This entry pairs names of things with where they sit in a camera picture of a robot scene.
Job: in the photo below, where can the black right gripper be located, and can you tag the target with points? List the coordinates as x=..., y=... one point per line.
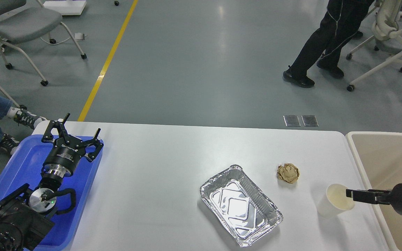
x=384, y=197

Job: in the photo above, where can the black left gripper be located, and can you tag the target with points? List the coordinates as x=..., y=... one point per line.
x=65, y=158

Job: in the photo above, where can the white paper cup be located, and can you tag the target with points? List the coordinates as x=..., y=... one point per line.
x=334, y=201

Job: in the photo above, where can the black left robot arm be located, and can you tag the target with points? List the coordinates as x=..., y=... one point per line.
x=44, y=187

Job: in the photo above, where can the beige plastic bin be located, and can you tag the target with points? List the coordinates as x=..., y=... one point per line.
x=378, y=156

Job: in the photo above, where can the blue plastic tray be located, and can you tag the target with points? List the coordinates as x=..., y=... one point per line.
x=24, y=167

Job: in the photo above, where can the white power adapter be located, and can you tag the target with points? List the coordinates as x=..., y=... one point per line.
x=79, y=36

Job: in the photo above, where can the crumpled brown paper ball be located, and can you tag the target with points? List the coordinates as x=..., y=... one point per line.
x=288, y=172

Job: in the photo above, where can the right metal floor plate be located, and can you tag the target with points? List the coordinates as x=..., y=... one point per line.
x=310, y=121

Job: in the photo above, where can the metal floor plate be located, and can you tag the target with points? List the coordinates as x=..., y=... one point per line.
x=291, y=121
x=310, y=121

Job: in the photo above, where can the left metal floor plate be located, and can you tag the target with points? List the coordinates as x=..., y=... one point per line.
x=291, y=121

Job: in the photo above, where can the grey office chair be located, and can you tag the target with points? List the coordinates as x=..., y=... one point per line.
x=28, y=25

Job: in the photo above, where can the white base board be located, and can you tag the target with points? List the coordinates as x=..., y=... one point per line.
x=66, y=7

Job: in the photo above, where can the aluminium foil tray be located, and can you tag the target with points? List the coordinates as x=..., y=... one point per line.
x=240, y=205

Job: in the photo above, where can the person in black clothes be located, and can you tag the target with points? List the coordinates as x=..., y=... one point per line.
x=340, y=23

